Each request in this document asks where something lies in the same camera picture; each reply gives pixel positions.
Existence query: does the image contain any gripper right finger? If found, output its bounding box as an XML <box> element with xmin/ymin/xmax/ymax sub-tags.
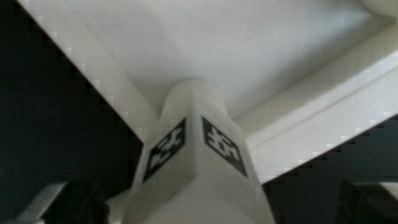
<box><xmin>379</xmin><ymin>182</ymin><xmax>398</xmax><ymax>207</ymax></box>

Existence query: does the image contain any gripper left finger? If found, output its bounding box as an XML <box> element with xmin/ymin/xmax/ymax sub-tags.
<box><xmin>14</xmin><ymin>182</ymin><xmax>66</xmax><ymax>224</ymax></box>

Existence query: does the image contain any white square table top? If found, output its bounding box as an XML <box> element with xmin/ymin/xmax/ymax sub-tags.
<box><xmin>16</xmin><ymin>0</ymin><xmax>393</xmax><ymax>140</ymax></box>

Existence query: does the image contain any white U-shaped fence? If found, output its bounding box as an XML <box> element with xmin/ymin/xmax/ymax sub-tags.
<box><xmin>105</xmin><ymin>56</ymin><xmax>398</xmax><ymax>214</ymax></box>

